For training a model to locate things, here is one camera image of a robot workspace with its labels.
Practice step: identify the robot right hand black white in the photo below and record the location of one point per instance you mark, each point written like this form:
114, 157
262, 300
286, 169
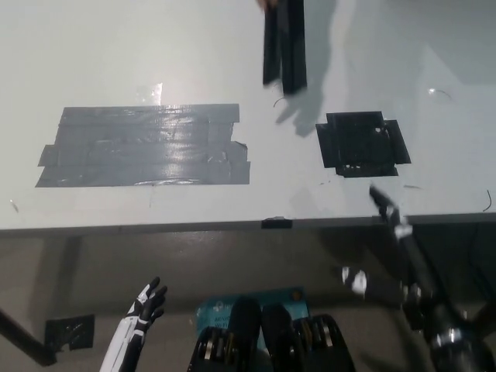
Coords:
416, 267

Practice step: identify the large grey duct tape patch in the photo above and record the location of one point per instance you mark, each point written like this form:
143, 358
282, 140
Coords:
143, 147

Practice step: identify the black tape patch on floor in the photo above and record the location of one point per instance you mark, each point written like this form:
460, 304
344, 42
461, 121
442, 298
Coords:
69, 332

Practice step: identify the black table leg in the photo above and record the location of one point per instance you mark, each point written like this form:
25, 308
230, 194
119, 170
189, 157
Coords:
23, 337

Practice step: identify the square black tape patch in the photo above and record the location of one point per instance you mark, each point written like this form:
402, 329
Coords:
362, 145

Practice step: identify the person's hand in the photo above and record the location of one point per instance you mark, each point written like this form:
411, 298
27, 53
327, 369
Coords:
268, 3

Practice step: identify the black stapler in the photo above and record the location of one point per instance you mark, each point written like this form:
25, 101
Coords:
290, 46

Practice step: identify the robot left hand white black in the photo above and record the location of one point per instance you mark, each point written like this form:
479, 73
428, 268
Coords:
129, 333

